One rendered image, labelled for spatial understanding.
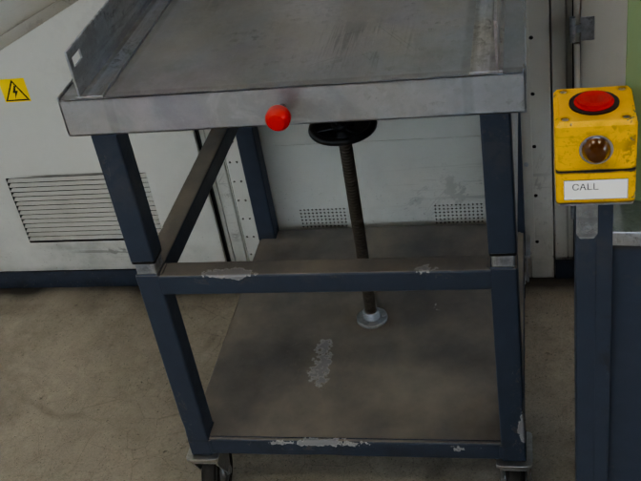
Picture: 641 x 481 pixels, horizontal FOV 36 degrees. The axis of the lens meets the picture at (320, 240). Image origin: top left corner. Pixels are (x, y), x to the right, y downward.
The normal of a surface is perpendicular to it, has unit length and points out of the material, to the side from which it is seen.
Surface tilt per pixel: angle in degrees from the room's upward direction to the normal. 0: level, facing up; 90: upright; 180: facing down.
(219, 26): 0
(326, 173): 90
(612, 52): 90
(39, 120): 90
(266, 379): 0
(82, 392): 0
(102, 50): 90
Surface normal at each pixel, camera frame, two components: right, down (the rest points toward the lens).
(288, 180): -0.16, 0.58
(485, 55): -0.14, -0.81
